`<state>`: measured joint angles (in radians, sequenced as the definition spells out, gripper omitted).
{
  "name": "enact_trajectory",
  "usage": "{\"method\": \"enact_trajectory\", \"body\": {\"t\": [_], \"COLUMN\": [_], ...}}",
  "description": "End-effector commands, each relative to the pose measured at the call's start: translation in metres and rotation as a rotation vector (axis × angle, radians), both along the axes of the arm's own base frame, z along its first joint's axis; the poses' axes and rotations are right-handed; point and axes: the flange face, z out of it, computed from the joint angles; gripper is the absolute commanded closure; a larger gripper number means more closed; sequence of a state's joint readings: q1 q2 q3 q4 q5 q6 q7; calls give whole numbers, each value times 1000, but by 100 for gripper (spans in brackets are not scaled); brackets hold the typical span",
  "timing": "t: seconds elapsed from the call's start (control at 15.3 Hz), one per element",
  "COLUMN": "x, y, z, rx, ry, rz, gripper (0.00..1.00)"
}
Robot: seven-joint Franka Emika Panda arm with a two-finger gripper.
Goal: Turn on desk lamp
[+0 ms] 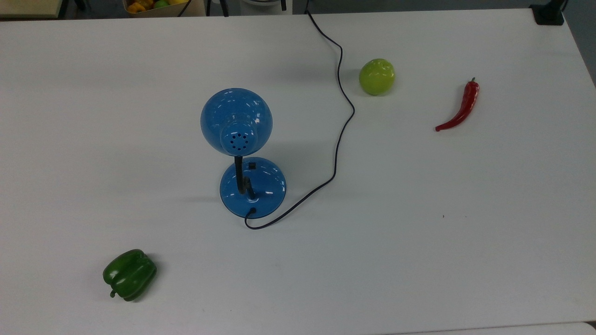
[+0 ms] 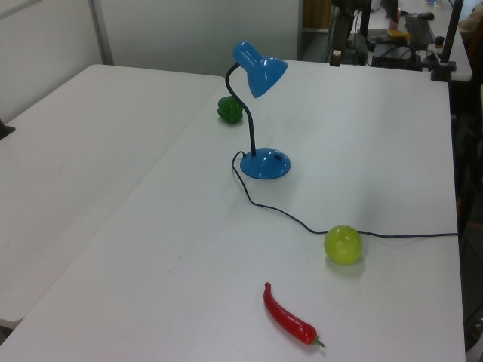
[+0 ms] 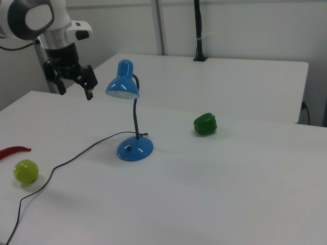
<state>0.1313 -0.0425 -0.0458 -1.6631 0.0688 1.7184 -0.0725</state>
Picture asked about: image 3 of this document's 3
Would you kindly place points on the light green apple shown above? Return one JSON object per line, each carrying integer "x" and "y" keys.
{"x": 25, "y": 171}

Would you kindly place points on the red chili pepper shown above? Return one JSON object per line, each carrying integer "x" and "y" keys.
{"x": 12, "y": 149}

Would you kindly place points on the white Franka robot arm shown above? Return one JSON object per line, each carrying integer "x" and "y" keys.
{"x": 38, "y": 15}

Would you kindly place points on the green bell pepper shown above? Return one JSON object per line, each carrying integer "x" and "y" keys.
{"x": 205, "y": 124}

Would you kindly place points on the grey metal partition post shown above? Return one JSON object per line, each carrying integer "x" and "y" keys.
{"x": 40, "y": 54}
{"x": 159, "y": 25}

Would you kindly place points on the blue desk lamp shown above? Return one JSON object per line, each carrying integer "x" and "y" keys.
{"x": 122, "y": 86}

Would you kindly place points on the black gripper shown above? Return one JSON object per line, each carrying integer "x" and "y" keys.
{"x": 64, "y": 57}

